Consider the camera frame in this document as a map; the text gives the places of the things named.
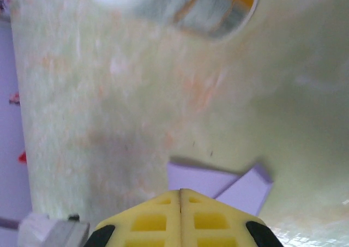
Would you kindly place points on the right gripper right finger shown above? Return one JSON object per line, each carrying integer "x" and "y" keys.
{"x": 215, "y": 211}

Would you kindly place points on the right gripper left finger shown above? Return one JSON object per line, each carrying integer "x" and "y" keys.
{"x": 152, "y": 211}

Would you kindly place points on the purple paper sheet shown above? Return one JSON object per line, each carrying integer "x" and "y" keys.
{"x": 196, "y": 179}

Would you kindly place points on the large white pill bottle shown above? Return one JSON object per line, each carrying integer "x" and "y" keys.
{"x": 207, "y": 18}

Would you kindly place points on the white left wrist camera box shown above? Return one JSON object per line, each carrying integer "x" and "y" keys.
{"x": 49, "y": 230}

